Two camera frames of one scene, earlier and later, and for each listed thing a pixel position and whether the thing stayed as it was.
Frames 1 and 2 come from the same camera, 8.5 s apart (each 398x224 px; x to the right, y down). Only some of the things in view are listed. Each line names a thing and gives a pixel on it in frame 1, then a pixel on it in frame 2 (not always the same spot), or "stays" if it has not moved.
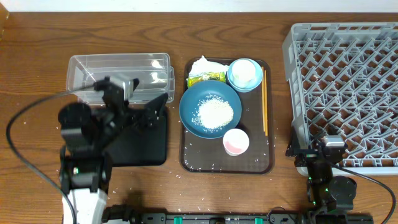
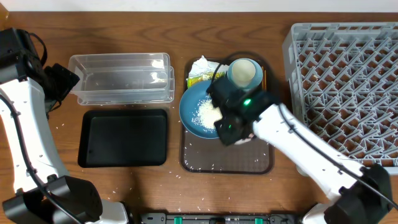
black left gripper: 148,113 → 64,78
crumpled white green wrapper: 203,70 stays
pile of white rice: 212,113 stays
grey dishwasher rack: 343,81 stays
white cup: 244,73 stays
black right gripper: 307,155 → 228,137
